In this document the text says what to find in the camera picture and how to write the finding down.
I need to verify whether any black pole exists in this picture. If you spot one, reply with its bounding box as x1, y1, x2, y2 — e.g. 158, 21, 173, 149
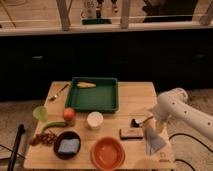
7, 124, 25, 171

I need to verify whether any green plastic tray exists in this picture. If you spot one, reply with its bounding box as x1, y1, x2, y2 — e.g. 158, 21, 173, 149
65, 77, 119, 113

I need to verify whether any grey folded cloth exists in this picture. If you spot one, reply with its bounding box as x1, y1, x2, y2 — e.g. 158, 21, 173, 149
146, 127, 166, 155

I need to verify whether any wooden table board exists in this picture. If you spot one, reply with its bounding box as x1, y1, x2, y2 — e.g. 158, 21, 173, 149
24, 82, 176, 171

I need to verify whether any blue sponge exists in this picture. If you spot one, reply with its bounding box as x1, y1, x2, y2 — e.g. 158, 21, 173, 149
58, 139, 80, 154

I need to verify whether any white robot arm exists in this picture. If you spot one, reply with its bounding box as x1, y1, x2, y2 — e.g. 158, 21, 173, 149
151, 88, 213, 142

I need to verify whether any orange bowl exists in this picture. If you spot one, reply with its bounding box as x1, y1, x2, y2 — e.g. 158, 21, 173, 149
91, 137, 125, 171

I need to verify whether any orange fruit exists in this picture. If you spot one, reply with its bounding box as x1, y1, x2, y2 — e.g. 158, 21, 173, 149
63, 107, 76, 121

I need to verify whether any dark rectangular eraser block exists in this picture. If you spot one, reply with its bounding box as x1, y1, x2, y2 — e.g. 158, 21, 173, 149
119, 128, 143, 140

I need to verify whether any dark brown bowl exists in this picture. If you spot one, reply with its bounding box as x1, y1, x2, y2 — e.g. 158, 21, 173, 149
53, 131, 81, 160

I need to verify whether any black cable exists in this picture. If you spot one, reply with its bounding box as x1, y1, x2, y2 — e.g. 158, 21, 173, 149
168, 132, 213, 171

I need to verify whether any green cucumber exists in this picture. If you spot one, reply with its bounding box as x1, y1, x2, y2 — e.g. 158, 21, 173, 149
41, 122, 67, 133

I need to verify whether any white paper cup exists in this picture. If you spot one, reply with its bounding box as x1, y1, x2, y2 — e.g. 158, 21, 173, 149
86, 112, 104, 129

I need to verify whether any red grapes bunch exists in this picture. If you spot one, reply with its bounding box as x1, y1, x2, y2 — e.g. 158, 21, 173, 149
30, 132, 57, 146

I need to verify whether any white handled black brush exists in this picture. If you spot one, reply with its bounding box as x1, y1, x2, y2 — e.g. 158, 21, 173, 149
130, 116, 152, 128

